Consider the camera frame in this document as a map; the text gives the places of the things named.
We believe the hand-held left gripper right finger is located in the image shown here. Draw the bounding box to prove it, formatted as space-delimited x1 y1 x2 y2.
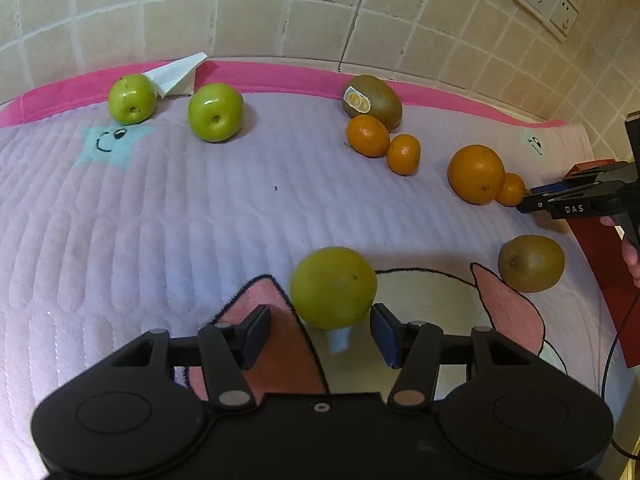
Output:
370 303 538 408

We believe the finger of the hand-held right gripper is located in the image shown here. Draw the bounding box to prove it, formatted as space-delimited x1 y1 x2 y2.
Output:
530 162 633 196
516 182 628 219

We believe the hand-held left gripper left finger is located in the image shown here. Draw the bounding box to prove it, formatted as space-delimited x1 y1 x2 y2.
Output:
107 305 273 411

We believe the red box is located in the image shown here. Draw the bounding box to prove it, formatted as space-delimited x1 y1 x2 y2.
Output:
565 160 640 368

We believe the small tangerine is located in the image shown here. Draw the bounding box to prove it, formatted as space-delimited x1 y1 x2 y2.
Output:
386 133 422 177
495 172 527 207
346 115 390 158

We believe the large yellow-green citrus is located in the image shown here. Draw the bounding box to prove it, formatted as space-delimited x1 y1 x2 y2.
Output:
290 246 378 331

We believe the plain brown kiwi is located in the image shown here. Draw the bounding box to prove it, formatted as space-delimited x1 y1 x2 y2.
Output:
498 235 566 293

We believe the large orange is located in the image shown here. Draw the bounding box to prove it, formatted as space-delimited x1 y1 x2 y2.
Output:
447 144 507 206

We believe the brown kiwi with sticker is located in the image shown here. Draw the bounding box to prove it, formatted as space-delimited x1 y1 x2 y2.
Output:
341 75 403 130

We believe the green apple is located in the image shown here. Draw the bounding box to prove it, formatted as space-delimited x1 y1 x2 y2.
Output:
107 74 156 126
187 83 245 143

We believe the person's right hand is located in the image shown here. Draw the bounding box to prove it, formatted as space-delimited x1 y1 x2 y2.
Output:
621 236 640 288

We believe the small white tag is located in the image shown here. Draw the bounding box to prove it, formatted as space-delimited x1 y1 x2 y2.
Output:
325 327 352 356

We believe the printed pink blanket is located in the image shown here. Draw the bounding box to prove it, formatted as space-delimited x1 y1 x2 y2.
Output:
0 57 631 480

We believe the folded white paper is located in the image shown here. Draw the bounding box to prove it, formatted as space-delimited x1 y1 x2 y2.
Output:
144 52 208 98

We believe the black cable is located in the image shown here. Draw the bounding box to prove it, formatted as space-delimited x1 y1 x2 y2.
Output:
601 290 640 458

